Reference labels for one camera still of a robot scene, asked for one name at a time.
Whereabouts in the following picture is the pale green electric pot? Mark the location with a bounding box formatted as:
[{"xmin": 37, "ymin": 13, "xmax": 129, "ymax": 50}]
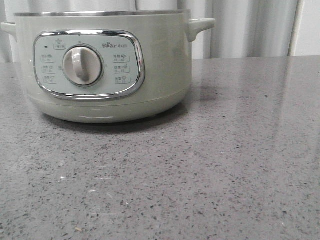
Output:
[{"xmin": 0, "ymin": 10, "xmax": 216, "ymax": 124}]

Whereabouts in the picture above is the white curtain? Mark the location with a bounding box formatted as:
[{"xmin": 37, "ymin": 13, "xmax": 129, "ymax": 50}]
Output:
[{"xmin": 0, "ymin": 0, "xmax": 300, "ymax": 59}]

